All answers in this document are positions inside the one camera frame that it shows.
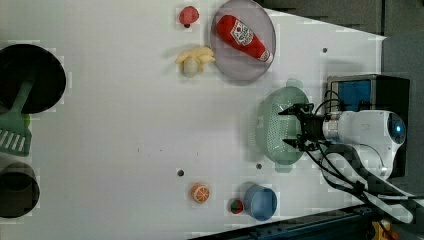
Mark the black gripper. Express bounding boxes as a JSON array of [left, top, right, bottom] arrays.
[[279, 103, 325, 150]]

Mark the mint green strainer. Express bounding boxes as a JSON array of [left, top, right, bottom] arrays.
[[255, 79, 309, 173]]

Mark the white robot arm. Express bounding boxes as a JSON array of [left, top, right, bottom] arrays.
[[279, 103, 407, 179]]

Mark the black blue control box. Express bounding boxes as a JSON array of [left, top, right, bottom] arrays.
[[326, 74, 410, 178]]

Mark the blue cup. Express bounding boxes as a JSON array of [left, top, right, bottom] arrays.
[[243, 184, 277, 221]]

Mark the pale purple plate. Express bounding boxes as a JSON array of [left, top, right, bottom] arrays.
[[209, 0, 276, 81]]

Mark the small red green toy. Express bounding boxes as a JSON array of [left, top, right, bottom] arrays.
[[230, 199, 244, 214]]

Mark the red ketchup bottle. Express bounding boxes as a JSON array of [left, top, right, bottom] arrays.
[[216, 15, 273, 63]]

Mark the toy orange slice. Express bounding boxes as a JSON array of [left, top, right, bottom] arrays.
[[191, 183, 210, 204]]

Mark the yellow toy banana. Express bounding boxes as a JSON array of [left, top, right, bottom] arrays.
[[175, 47, 215, 78]]

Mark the green spatula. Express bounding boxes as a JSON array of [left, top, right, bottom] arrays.
[[0, 80, 33, 157]]

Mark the black cylinder cup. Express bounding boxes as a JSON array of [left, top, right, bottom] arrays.
[[0, 162, 40, 219]]

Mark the black bowl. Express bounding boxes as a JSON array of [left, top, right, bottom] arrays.
[[0, 44, 66, 114]]

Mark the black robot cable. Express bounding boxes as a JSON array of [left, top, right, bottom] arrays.
[[304, 89, 424, 209]]

